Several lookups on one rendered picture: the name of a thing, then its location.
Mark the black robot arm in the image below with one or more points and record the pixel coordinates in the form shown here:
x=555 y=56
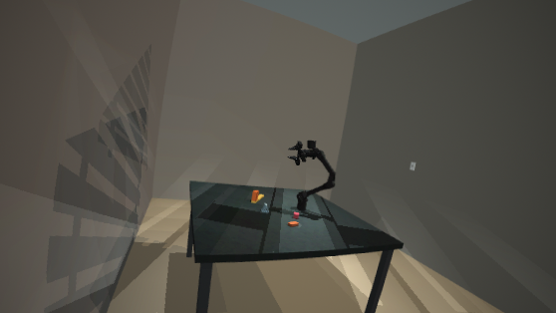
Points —
x=315 y=153

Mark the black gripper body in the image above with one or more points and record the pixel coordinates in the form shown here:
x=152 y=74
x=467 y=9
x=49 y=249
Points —
x=299 y=152

